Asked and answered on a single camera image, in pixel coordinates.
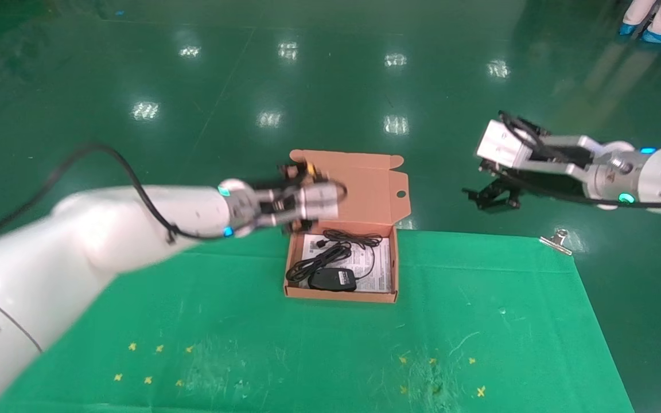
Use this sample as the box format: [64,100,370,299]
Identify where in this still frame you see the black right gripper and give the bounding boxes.
[461,170,524,211]

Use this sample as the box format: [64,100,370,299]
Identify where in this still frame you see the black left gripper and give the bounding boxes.
[253,163,316,234]

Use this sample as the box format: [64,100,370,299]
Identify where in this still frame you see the open brown cardboard box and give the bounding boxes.
[281,149,413,304]

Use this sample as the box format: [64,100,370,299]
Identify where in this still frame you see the silver metal binder clip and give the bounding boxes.
[539,228,574,256]

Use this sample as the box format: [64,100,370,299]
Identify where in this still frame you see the white printed instruction sheet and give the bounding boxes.
[301,232,394,294]

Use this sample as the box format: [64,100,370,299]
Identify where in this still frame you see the green table cloth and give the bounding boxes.
[0,226,636,413]

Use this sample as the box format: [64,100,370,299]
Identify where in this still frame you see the person's feet in blue covers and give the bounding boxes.
[620,0,661,46]

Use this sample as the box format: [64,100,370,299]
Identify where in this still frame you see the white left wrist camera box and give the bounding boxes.
[298,182,347,222]

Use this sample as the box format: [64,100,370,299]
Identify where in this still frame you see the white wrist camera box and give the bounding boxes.
[298,182,347,222]
[475,119,596,180]

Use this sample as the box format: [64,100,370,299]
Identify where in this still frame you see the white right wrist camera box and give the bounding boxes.
[475,119,596,180]

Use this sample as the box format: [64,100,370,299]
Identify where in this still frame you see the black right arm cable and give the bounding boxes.
[490,110,661,209]

